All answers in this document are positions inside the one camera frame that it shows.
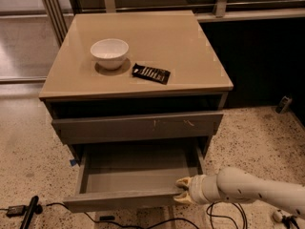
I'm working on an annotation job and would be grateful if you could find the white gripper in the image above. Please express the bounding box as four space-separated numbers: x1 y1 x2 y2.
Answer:
173 175 222 205

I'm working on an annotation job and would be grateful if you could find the grey drawer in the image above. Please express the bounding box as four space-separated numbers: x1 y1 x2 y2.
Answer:
64 137 203 213
51 112 223 145

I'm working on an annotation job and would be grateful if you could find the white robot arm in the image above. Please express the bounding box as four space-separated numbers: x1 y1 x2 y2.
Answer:
173 167 305 219

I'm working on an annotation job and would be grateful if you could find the grey three-drawer cabinet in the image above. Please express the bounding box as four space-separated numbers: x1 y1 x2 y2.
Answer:
38 10 234 164

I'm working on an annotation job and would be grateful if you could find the grey top drawer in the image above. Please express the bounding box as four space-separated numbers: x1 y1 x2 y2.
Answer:
51 112 223 145

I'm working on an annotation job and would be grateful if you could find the small black floor block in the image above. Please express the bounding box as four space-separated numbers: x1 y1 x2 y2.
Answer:
99 216 115 221

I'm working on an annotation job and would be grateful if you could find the white power strip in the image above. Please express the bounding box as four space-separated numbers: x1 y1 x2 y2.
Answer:
273 210 295 222

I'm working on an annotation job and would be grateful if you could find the black snack packet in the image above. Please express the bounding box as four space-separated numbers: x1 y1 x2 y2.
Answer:
132 64 171 85

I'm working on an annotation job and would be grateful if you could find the blue tape piece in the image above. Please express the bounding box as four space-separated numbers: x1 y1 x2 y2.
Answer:
70 159 76 166

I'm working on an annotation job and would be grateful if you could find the small dark floor device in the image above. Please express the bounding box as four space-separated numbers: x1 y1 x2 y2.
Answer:
275 95 293 114

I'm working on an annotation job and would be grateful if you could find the black bar device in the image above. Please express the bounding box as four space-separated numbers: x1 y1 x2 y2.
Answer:
19 196 43 229

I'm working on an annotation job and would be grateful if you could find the white ceramic bowl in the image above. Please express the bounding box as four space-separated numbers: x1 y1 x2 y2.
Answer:
91 38 129 70

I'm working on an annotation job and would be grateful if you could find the black power adapter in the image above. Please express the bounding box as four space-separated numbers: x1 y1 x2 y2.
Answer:
6 205 27 218

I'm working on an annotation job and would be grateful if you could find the coiled black cable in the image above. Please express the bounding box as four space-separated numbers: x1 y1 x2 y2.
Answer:
205 201 248 229

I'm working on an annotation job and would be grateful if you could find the black floor cable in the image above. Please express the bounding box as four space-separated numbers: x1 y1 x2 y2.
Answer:
45 201 200 229

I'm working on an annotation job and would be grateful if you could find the metal railing frame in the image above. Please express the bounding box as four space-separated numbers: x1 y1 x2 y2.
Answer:
42 0 305 44

